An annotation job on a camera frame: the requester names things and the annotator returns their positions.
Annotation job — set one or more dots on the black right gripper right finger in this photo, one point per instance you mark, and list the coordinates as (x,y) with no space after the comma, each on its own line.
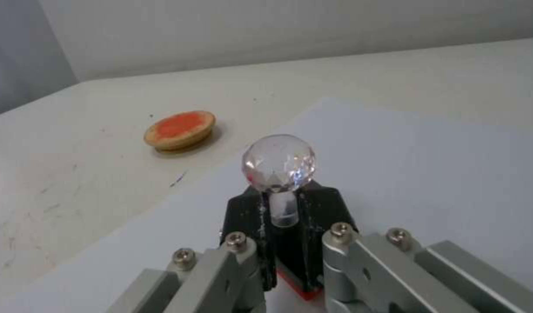
(325,208)

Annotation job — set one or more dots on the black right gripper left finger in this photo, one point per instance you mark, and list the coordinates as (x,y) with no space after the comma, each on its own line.
(242,215)

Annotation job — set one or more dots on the clear crystal knob stamp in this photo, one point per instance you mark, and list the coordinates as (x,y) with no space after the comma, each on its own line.
(277,163)

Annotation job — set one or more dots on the round wooden red ink pad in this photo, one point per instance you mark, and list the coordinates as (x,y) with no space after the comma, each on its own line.
(181,127)

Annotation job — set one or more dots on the white paper sheet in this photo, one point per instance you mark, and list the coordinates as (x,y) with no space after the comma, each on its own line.
(423,163)

